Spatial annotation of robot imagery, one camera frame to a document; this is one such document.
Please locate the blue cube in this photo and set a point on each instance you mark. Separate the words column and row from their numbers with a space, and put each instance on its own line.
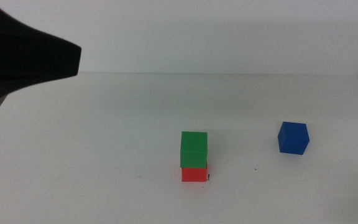
column 292, row 139

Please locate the green cube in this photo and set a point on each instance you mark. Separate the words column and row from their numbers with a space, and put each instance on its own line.
column 194, row 149

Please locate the red cube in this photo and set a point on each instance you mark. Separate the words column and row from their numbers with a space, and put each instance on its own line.
column 194, row 175

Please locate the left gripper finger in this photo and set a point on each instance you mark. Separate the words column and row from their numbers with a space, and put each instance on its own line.
column 20, row 56

